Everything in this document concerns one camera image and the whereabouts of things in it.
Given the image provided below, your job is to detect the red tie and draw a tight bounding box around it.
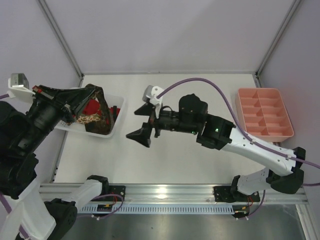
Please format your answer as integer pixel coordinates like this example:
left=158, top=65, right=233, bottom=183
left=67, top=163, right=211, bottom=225
left=82, top=99, right=121, bottom=121

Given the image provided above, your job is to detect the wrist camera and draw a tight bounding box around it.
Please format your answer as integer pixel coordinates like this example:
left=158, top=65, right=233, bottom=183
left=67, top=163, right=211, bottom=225
left=142, top=85, right=164, bottom=119
left=7, top=73, right=34, bottom=104

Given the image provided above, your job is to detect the aluminium mounting rail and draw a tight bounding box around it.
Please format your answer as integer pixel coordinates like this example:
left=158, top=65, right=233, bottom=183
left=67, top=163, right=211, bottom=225
left=39, top=183, right=308, bottom=205

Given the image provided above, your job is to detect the left aluminium frame post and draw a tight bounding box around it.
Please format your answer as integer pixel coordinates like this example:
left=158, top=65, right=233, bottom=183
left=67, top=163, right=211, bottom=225
left=36, top=0, right=84, bottom=80

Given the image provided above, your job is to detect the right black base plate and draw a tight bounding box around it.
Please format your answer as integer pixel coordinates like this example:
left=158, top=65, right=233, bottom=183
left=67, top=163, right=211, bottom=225
left=213, top=185, right=261, bottom=203

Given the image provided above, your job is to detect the aluminium frame post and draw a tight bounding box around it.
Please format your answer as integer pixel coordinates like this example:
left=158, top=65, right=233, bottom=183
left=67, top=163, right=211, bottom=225
left=255, top=0, right=304, bottom=79
left=36, top=0, right=84, bottom=80

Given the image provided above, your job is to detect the white slotted cable duct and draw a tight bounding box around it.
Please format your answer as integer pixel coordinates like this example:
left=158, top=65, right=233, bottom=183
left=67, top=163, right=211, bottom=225
left=79, top=204, right=235, bottom=215

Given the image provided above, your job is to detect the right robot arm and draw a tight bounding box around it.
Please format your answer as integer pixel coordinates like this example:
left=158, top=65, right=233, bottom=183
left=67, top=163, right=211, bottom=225
left=126, top=94, right=306, bottom=203

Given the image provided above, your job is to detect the right aluminium frame post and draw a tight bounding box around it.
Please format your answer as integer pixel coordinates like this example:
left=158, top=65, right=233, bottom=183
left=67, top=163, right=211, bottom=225
left=255, top=0, right=304, bottom=79

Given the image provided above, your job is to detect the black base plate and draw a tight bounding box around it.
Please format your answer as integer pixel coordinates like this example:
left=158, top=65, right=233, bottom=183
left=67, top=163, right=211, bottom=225
left=213, top=185, right=261, bottom=203
left=101, top=185, right=126, bottom=202

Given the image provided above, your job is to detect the dark brown patterned tie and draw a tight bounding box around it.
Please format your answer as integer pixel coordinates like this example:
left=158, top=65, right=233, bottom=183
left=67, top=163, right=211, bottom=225
left=84, top=83, right=115, bottom=135

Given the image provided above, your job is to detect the white plastic basket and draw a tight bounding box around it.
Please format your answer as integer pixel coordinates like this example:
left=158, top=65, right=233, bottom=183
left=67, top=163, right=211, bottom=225
left=55, top=83, right=125, bottom=139

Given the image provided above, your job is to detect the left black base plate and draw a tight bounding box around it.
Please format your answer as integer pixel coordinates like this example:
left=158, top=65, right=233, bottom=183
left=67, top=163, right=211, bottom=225
left=101, top=185, right=126, bottom=202

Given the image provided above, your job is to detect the pink divided organizer tray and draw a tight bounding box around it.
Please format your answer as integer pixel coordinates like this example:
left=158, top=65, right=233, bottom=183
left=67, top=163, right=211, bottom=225
left=235, top=88, right=295, bottom=143

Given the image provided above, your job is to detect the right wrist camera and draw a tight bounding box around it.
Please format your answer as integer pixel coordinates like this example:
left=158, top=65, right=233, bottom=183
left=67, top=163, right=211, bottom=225
left=142, top=85, right=164, bottom=119

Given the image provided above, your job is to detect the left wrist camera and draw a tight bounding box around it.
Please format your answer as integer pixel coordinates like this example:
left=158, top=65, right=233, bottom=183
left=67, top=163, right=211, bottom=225
left=7, top=73, right=34, bottom=104

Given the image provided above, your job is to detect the beige floral tie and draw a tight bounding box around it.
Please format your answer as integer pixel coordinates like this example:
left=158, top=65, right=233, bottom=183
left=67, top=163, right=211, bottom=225
left=76, top=113, right=101, bottom=125

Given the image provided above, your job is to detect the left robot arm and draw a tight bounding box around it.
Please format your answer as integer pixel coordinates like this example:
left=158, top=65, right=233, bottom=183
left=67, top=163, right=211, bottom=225
left=0, top=84, right=109, bottom=240

